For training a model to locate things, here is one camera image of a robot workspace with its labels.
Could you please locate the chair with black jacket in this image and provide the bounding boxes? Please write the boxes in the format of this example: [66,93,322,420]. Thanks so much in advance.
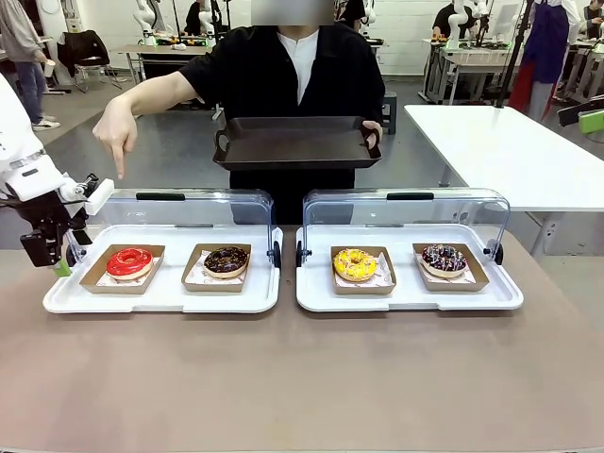
[56,29,124,93]

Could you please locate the yellow glazed sprinkled donut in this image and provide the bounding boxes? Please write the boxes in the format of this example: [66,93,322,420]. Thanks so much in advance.
[332,247,379,284]

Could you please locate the seated bystander in black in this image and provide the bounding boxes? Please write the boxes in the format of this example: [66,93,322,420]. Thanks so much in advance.
[432,3,473,42]

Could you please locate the clear plastic display lid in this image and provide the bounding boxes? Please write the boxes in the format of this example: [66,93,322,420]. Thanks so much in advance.
[295,188,512,268]
[56,188,283,271]

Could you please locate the chocolate donut with white drizzle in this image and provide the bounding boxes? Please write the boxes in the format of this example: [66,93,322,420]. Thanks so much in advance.
[420,243,470,279]

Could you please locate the person's right forearm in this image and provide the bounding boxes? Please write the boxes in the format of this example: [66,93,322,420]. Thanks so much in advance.
[115,70,205,120]

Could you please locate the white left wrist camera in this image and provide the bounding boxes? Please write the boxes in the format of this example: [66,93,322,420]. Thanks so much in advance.
[59,173,116,217]

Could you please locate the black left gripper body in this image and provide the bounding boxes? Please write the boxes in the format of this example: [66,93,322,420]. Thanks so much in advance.
[16,187,91,251]

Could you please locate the chocolate sprinkled donut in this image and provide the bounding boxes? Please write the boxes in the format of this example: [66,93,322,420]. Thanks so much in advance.
[411,242,491,293]

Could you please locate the white side table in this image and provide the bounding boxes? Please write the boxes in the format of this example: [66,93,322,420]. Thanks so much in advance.
[403,103,604,259]

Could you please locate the white printed paper liner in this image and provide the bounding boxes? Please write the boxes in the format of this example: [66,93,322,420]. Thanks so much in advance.
[183,249,249,286]
[96,257,161,288]
[333,257,395,288]

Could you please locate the bystander in purple apron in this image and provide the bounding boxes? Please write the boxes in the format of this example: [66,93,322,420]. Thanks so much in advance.
[508,0,573,122]

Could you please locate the dark small stool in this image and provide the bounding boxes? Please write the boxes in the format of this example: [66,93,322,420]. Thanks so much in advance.
[380,92,398,136]

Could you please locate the person torso black shirt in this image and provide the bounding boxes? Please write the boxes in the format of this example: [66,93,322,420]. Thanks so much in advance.
[178,22,386,226]

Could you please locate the black tripod pole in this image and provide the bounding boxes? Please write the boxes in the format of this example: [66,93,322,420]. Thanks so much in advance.
[492,0,537,110]

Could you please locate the person's left hand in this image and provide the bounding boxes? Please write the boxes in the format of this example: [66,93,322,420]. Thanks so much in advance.
[361,120,384,150]

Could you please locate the grey background work table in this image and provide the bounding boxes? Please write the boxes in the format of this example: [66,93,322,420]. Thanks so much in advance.
[421,37,526,106]
[115,42,217,87]

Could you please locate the chocolate donut with nut sprinkles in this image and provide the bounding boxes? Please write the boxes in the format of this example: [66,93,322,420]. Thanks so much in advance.
[203,246,250,279]

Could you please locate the red glazed donut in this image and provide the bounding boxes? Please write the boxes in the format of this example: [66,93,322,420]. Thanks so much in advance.
[105,245,155,283]
[78,243,166,295]

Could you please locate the dark brown serving tray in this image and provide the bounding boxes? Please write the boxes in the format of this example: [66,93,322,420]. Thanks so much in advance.
[211,115,383,172]

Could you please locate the person's right hand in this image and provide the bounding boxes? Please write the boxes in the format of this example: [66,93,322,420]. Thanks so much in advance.
[92,96,140,181]

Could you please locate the bystander in grey top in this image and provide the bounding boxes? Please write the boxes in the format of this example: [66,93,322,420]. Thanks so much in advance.
[0,0,62,132]

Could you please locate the white display tray base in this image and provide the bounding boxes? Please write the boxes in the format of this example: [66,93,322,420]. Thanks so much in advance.
[42,224,285,315]
[295,224,526,313]

